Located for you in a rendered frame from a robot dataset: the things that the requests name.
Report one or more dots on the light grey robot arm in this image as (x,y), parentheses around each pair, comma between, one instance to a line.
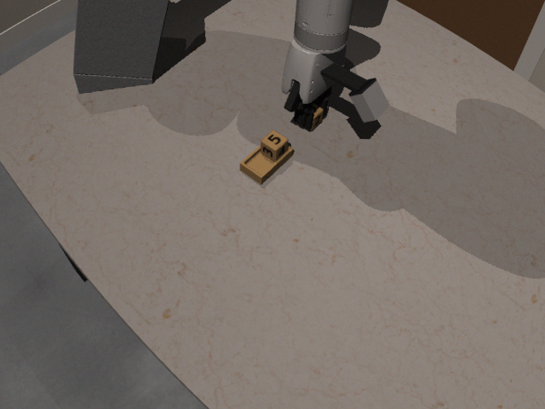
(324,25)

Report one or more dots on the wooden tray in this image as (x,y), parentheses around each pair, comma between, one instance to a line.
(259,167)

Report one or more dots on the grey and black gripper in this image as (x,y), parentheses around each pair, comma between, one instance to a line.
(302,71)

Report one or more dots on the orange number cube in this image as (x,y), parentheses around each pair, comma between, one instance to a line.
(274,145)
(317,116)

